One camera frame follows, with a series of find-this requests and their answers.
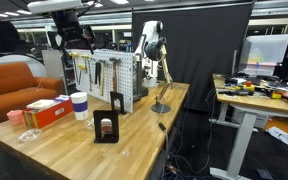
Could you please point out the upper silver wrench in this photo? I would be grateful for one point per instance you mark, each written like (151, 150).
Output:
(90, 73)

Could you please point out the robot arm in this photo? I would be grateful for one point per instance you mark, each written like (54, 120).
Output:
(45, 7)

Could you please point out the white and blue cup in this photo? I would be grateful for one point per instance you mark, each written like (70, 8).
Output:
(80, 105)

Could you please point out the white pegboard panel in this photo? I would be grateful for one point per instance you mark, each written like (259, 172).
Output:
(126, 74)

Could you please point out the yellow t-handle key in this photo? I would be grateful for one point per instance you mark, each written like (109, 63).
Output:
(73, 58)
(82, 69)

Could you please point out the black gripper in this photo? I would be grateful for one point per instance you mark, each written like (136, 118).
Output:
(69, 30)

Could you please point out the white booklet with orange circle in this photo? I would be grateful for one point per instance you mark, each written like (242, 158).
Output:
(41, 104)

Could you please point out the wooden desk lamp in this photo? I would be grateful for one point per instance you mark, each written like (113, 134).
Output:
(158, 106)

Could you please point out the pink plastic mug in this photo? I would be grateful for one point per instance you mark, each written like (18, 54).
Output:
(15, 117)

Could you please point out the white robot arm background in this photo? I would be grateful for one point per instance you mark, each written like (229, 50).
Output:
(150, 36)

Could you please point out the orange sofa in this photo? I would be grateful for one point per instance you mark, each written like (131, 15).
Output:
(18, 88)

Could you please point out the dark head wooden hammer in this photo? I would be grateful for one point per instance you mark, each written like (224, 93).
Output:
(115, 61)

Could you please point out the wooden handle hammer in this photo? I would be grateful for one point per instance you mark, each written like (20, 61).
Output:
(101, 76)

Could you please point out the black metal bookend front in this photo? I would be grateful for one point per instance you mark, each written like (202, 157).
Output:
(106, 126)

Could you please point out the upper yellow T-handle key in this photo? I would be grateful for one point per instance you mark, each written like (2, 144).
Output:
(73, 58)

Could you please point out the black metal bookend rear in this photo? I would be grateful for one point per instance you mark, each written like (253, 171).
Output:
(115, 96)

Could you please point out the cluttered wooden side desk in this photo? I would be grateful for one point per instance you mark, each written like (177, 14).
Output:
(252, 106)

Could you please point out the lower yellow T-handle key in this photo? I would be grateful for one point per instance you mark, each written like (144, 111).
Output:
(82, 69)

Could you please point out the black metal bookend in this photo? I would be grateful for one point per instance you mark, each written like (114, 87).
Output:
(115, 96)
(106, 126)

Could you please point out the clear plastic storage bin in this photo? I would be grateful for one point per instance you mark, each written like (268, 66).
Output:
(262, 53)

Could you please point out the black pliers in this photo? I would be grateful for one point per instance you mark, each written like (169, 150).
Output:
(98, 73)

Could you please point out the orange rainbow cardboard box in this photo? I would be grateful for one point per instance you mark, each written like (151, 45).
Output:
(40, 118)

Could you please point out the clear drinking glass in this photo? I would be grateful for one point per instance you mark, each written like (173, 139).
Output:
(89, 124)

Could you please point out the black backdrop curtain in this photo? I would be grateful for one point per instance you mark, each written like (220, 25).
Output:
(201, 40)

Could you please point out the clear glass lid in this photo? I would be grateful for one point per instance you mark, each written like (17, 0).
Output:
(30, 135)

